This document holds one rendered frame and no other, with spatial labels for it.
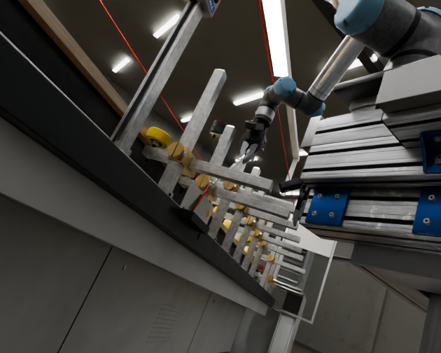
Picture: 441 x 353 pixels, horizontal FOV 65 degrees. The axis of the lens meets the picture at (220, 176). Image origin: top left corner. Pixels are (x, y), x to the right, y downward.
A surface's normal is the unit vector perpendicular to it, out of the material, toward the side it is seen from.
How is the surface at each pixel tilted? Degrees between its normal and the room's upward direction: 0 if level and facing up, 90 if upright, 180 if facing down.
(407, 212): 90
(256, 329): 90
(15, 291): 90
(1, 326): 90
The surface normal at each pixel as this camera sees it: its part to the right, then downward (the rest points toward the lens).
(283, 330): -0.25, -0.42
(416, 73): -0.72, -0.49
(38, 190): 0.89, 0.26
